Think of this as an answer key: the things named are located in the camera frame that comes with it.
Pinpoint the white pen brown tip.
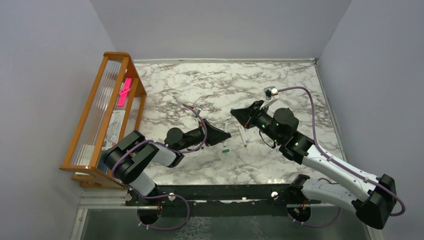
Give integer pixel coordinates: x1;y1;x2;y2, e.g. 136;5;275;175
241;131;249;147

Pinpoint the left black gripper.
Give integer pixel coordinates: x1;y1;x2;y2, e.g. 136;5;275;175
178;118;231;151

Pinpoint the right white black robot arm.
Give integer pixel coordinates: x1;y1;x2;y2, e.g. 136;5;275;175
230;100;398;230

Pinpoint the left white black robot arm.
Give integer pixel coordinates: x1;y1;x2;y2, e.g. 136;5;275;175
100;118;231;206

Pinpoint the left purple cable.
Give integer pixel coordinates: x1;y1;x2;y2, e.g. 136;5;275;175
111;103;209;231

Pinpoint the wooden rack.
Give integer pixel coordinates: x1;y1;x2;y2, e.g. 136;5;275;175
59;51;147;190

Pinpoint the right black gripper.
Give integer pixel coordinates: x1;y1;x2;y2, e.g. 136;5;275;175
231;99;283;144

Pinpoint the pink clip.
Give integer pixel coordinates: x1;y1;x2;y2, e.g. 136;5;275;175
116;78;132;108

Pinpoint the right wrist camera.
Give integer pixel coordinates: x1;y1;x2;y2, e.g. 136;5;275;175
261;86;280;109

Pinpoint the black mounting rail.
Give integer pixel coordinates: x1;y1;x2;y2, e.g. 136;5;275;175
125;183;318;218

